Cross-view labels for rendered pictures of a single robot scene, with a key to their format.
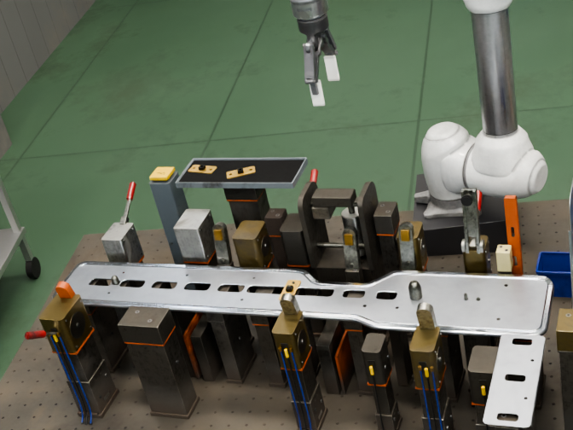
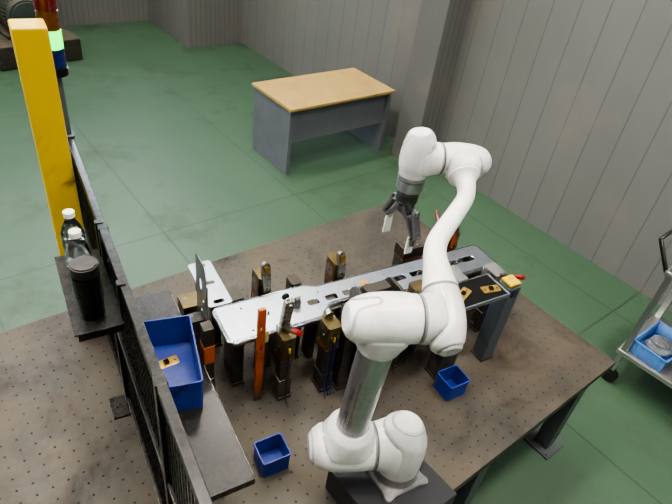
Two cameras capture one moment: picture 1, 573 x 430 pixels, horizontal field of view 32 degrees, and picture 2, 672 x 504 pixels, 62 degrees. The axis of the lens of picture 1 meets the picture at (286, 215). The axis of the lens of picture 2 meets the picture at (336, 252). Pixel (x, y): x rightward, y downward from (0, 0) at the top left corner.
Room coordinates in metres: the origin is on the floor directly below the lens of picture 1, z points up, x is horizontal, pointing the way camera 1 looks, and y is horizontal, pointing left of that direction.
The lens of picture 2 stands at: (2.91, -1.67, 2.58)
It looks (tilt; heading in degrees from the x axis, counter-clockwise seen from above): 37 degrees down; 120
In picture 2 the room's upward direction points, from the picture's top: 9 degrees clockwise
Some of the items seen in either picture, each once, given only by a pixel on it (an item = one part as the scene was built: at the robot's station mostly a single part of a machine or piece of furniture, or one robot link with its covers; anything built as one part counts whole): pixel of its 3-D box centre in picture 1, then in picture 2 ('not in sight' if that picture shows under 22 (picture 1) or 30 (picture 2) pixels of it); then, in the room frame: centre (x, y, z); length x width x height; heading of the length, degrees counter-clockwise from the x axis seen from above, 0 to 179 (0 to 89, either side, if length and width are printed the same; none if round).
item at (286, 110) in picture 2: not in sight; (321, 119); (0.07, 2.56, 0.32); 1.21 x 0.64 x 0.65; 73
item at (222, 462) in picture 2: not in sight; (174, 381); (1.89, -0.86, 1.01); 0.90 x 0.22 x 0.03; 154
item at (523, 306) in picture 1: (282, 293); (369, 285); (2.10, 0.06, 1.00); 1.38 x 0.22 x 0.02; 64
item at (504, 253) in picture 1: (509, 305); (261, 361); (1.98, -0.51, 0.88); 0.04 x 0.04 x 0.37; 64
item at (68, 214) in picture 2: not in sight; (73, 239); (1.62, -0.96, 1.53); 0.07 x 0.07 x 0.20
